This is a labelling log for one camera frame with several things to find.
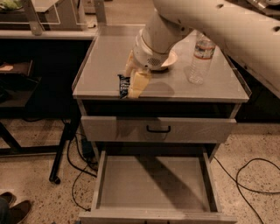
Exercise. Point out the black table leg frame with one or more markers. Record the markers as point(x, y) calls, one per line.
point(15, 149)

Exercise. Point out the grey drawer cabinet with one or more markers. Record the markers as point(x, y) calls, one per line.
point(168, 94)

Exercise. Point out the closed grey top drawer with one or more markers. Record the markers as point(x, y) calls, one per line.
point(133, 129)

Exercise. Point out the dark blue rxbar wrapper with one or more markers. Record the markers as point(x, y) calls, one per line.
point(124, 84)

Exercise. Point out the dark shoe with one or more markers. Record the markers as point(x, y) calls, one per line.
point(9, 197)
point(20, 211)

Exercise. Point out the dark side shelf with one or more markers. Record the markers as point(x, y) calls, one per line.
point(17, 84)

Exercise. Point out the dark shoe right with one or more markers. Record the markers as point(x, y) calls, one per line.
point(20, 211)

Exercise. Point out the open grey middle drawer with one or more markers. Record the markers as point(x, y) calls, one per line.
point(165, 189)

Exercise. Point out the clear plastic water bottle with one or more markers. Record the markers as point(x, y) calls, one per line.
point(201, 59)

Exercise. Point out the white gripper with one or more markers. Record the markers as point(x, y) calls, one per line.
point(144, 57)

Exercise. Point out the white paper bowl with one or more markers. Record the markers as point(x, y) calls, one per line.
point(172, 58)

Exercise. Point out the dark shoe left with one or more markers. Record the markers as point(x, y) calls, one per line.
point(9, 197)

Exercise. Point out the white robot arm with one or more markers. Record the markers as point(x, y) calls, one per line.
point(248, 37)

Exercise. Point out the black drawer handle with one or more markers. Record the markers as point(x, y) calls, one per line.
point(158, 131)

